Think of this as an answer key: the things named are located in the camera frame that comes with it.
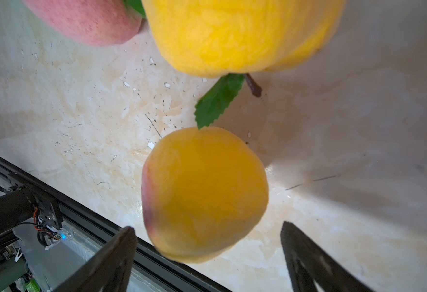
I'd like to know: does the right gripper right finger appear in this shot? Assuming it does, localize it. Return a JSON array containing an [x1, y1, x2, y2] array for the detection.
[[280, 221, 372, 292]]

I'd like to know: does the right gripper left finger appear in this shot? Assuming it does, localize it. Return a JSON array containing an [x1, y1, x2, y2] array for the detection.
[[55, 226, 137, 292]]

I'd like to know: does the pink peach upper middle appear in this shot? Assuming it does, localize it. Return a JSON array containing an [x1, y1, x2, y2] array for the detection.
[[23, 0, 142, 47]]

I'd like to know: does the yellow red peach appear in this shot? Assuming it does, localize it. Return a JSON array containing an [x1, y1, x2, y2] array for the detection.
[[141, 127, 269, 263]]

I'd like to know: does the yellow peach upper middle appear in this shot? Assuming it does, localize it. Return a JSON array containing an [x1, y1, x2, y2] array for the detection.
[[141, 0, 347, 129]]

